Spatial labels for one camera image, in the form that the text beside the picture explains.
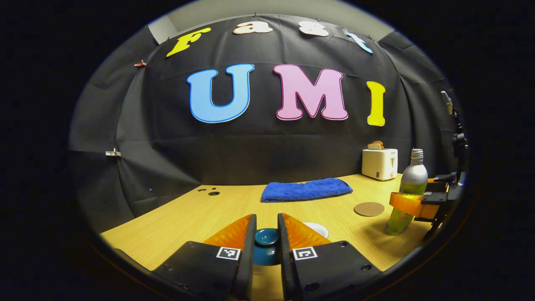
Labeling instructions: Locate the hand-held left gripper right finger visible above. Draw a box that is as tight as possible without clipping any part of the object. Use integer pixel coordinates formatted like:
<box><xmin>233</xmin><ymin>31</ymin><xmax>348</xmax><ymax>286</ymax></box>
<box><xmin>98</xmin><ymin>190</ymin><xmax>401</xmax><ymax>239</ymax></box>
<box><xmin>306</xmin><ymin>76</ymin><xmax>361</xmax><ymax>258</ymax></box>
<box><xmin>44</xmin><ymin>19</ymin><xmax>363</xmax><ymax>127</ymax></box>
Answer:
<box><xmin>277</xmin><ymin>213</ymin><xmax>382</xmax><ymax>301</ymax></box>

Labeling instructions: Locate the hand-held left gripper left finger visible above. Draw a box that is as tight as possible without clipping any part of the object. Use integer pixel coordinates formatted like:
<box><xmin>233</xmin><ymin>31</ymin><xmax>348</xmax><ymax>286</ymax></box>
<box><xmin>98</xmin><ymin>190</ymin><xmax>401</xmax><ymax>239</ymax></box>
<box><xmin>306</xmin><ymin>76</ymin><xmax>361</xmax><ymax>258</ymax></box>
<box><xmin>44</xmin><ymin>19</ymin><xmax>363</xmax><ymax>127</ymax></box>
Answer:
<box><xmin>151</xmin><ymin>214</ymin><xmax>257</xmax><ymax>301</ymax></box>

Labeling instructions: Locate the silver green water bottle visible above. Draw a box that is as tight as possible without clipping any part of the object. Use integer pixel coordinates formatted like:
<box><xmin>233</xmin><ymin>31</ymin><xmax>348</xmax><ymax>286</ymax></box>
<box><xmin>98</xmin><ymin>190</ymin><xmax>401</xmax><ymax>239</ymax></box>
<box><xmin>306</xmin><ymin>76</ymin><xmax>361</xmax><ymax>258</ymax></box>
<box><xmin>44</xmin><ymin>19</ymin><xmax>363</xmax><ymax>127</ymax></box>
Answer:
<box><xmin>385</xmin><ymin>148</ymin><xmax>428</xmax><ymax>236</ymax></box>

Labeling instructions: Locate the teal teacup lid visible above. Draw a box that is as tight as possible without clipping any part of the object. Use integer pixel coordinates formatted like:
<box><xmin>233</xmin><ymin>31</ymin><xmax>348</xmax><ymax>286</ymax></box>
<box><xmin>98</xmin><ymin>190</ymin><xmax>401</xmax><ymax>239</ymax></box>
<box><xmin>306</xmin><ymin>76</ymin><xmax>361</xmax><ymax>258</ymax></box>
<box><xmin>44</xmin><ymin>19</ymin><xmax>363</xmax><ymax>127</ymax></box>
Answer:
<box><xmin>253</xmin><ymin>228</ymin><xmax>280</xmax><ymax>266</ymax></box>

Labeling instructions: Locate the round brown coaster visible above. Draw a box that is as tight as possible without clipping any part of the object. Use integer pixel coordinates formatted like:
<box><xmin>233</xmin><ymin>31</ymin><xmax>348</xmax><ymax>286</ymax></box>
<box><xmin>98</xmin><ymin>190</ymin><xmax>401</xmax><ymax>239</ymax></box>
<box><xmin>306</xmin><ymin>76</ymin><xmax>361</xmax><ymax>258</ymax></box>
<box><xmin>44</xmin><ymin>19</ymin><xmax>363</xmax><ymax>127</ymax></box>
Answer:
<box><xmin>354</xmin><ymin>202</ymin><xmax>385</xmax><ymax>217</ymax></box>

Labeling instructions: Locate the teal teacup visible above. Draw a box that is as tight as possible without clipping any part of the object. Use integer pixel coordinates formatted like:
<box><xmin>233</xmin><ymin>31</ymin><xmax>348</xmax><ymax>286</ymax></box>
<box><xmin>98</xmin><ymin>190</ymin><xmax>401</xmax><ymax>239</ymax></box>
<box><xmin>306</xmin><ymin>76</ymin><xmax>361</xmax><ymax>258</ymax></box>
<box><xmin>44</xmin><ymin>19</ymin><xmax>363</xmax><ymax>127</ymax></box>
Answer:
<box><xmin>303</xmin><ymin>222</ymin><xmax>330</xmax><ymax>239</ymax></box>

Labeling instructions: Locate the white toaster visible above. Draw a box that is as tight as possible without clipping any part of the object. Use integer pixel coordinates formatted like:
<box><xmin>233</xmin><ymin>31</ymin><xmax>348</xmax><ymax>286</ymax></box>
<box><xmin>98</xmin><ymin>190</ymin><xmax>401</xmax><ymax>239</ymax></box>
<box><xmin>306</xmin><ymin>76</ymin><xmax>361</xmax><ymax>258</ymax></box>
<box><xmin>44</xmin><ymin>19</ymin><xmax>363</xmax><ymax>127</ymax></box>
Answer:
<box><xmin>362</xmin><ymin>148</ymin><xmax>398</xmax><ymax>181</ymax></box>

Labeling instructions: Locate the folded blue towel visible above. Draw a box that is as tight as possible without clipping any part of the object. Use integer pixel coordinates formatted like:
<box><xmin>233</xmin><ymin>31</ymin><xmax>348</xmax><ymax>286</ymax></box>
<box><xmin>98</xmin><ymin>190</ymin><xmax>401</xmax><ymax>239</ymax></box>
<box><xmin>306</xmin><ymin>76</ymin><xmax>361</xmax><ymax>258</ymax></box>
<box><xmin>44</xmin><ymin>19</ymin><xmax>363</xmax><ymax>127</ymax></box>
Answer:
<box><xmin>261</xmin><ymin>178</ymin><xmax>354</xmax><ymax>203</ymax></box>

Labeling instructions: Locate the black backdrop cloth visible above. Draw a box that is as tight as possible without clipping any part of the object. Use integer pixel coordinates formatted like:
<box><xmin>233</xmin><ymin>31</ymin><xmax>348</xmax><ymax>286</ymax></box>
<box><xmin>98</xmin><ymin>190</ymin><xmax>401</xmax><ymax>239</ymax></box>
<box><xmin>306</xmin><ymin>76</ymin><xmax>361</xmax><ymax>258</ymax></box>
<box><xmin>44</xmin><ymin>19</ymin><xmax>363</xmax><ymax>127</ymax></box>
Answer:
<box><xmin>69</xmin><ymin>13</ymin><xmax>466</xmax><ymax>235</ymax></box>

